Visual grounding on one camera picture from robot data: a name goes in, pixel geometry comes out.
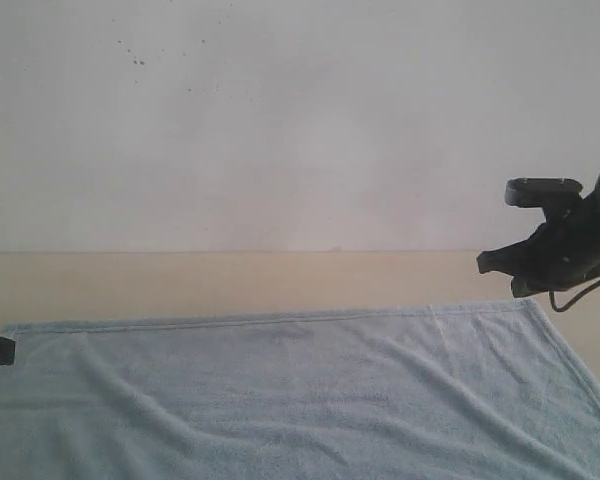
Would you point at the light blue fluffy towel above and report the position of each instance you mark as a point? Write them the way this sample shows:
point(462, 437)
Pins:
point(488, 390)

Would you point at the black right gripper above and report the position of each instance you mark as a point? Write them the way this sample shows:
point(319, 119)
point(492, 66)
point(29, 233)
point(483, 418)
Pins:
point(558, 254)

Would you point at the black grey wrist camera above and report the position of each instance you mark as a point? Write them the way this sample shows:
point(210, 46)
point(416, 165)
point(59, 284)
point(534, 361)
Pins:
point(556, 197)

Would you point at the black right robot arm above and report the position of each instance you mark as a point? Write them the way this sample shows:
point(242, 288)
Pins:
point(564, 251)

